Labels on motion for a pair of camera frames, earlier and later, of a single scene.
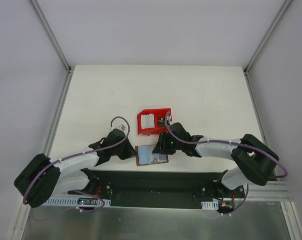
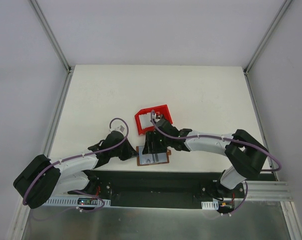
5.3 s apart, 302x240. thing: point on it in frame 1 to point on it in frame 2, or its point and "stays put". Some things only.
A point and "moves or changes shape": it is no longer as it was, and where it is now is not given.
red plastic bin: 160,123 moves or changes shape
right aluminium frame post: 284,7 stays put
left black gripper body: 127,150 stays put
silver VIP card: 158,157 to 147,158
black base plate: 157,189 stays put
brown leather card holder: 145,156 stays put
